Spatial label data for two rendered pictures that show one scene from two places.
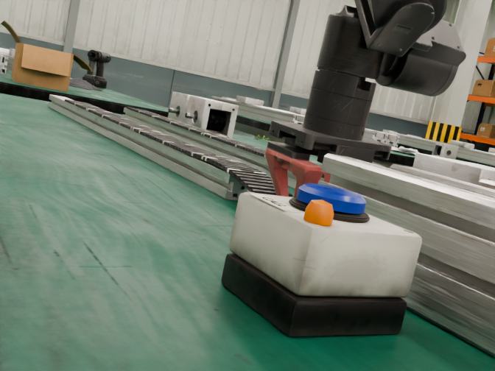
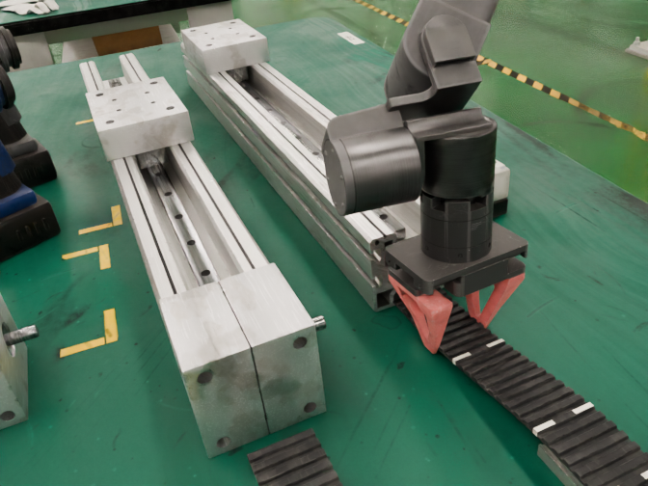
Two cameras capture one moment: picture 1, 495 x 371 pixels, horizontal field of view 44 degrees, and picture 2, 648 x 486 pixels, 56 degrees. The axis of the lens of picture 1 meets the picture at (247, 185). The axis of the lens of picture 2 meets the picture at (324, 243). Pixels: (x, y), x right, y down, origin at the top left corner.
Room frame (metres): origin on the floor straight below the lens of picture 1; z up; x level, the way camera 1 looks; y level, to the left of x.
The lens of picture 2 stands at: (1.00, -0.10, 1.17)
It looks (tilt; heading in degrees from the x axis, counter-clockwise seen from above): 34 degrees down; 191
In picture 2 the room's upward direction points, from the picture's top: 6 degrees counter-clockwise
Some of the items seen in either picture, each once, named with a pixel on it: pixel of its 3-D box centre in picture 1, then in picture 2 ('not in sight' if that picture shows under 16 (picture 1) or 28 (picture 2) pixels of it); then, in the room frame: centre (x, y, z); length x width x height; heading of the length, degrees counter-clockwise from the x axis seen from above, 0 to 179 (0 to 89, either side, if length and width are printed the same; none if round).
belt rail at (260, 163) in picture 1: (209, 143); not in sight; (1.21, 0.09, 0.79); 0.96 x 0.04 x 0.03; 31
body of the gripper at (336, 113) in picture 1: (336, 113); (455, 225); (0.58, -0.07, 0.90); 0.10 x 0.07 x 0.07; 124
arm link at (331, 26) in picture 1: (358, 49); (449, 156); (0.58, -0.07, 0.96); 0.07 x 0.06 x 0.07; 113
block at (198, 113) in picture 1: (205, 118); not in sight; (1.53, 0.13, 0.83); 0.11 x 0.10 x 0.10; 119
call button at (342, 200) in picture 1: (330, 205); not in sight; (0.36, -0.05, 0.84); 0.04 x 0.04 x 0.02
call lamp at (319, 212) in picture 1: (320, 210); not in sight; (0.32, -0.04, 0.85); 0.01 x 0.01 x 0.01
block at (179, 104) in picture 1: (188, 112); not in sight; (1.63, 0.19, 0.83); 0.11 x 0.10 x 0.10; 122
